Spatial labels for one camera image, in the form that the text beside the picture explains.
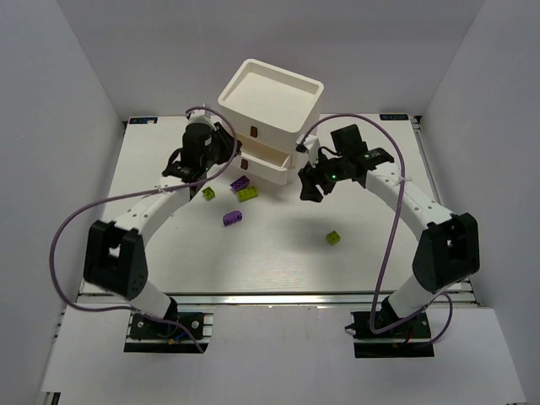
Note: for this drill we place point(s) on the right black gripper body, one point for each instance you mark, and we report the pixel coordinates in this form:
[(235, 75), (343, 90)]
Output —
[(315, 178)]

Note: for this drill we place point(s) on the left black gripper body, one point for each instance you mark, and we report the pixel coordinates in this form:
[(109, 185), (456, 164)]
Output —
[(225, 141)]

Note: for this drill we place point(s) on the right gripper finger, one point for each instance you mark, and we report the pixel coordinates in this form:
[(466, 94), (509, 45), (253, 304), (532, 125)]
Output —
[(309, 191), (327, 183)]

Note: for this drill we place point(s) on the white drawer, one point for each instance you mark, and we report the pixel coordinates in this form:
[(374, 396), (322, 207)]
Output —
[(264, 162)]

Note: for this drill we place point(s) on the white drawer cabinet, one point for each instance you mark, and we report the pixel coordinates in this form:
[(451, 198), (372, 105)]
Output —
[(271, 105)]

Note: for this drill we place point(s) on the lime long lego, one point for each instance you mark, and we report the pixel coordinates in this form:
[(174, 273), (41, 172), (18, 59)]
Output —
[(247, 194)]

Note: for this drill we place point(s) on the lime square lego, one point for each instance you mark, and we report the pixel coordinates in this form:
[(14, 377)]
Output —
[(333, 238)]

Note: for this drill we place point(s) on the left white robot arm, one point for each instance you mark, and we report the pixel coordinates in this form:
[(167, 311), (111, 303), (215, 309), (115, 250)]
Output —
[(115, 258)]

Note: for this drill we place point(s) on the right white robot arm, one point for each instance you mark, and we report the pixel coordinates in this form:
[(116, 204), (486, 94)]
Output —
[(448, 243)]

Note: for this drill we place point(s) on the purple rectangular lego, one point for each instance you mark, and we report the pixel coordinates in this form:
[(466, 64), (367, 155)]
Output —
[(240, 184)]

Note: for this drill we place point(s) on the right blue label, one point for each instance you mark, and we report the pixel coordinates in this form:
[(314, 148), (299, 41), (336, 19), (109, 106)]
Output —
[(393, 117)]

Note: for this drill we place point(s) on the blue label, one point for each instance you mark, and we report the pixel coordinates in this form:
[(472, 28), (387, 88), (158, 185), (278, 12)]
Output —
[(143, 120), (393, 117)]

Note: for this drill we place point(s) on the left blue label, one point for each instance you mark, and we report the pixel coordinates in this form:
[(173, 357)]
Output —
[(143, 120)]

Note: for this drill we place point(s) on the purple rounded lego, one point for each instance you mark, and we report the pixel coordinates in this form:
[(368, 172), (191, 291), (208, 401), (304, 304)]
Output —
[(232, 217)]

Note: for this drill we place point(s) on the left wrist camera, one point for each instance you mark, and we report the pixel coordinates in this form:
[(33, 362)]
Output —
[(200, 117)]

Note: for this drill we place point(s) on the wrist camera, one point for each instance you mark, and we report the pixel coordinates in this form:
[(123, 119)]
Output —
[(200, 117), (307, 150)]

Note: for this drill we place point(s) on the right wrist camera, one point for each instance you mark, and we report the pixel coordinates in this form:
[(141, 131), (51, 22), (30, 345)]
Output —
[(307, 150)]

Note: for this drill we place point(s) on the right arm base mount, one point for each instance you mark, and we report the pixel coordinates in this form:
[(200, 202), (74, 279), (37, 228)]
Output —
[(410, 340)]

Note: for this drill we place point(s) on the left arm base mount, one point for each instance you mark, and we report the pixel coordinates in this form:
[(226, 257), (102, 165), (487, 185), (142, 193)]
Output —
[(150, 337)]

